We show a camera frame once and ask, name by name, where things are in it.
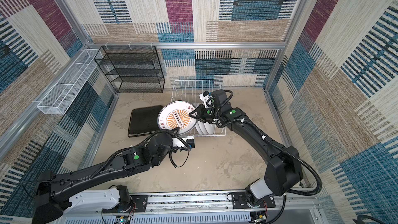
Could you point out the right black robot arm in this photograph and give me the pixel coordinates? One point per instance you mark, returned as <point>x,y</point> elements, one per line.
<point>284,167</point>

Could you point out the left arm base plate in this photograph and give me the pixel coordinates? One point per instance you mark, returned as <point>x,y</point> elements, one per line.
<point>137,204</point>

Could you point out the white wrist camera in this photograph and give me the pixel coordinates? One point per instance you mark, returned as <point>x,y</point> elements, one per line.
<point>206,98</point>
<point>189,140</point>

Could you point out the aluminium front rail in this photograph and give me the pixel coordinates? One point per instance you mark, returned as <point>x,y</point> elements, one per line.
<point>190,207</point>

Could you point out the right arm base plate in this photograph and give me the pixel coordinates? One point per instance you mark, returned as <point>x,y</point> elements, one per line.
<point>243,200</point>

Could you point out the white round plate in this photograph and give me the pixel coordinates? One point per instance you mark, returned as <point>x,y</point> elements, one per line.
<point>203,128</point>
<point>176,114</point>
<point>198,128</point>
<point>210,128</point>

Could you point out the black mesh shelf unit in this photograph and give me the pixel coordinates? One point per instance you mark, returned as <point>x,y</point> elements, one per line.
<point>131,68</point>

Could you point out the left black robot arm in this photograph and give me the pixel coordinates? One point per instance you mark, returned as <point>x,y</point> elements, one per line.
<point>53,191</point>

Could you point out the white wire wall basket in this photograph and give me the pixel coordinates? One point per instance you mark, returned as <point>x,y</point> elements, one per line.
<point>61,96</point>

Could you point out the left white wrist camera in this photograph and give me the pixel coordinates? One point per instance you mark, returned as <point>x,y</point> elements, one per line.
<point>189,140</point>

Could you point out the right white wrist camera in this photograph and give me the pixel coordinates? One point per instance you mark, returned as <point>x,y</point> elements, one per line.
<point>206,98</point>

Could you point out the white wire dish rack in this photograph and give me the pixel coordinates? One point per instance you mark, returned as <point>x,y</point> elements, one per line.
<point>197,92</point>

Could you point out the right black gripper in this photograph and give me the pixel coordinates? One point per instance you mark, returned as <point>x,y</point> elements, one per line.
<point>200,111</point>

